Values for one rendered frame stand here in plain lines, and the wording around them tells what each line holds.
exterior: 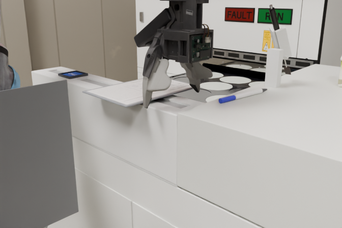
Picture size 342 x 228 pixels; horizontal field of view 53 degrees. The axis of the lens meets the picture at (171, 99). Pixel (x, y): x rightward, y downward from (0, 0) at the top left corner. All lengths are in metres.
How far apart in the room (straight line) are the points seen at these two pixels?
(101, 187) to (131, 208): 0.11
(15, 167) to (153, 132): 0.26
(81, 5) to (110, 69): 0.58
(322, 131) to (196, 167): 0.21
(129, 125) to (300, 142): 0.35
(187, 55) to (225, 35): 0.70
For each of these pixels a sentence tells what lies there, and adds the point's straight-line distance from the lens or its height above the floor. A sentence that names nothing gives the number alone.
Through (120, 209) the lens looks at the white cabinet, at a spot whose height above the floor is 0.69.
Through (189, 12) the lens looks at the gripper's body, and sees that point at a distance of 0.60.
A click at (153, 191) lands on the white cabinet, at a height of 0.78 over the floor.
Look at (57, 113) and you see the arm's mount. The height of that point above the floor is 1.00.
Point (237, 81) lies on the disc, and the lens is 1.13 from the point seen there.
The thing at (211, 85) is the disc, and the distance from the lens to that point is 1.06.
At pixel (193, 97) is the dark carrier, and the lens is 0.93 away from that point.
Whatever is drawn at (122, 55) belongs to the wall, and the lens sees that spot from 3.05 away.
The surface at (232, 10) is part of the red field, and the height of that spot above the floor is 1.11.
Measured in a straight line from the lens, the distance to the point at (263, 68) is 1.20.
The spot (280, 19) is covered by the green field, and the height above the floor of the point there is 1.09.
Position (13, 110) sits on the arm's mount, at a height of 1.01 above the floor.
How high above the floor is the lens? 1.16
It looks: 17 degrees down
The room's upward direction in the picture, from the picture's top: straight up
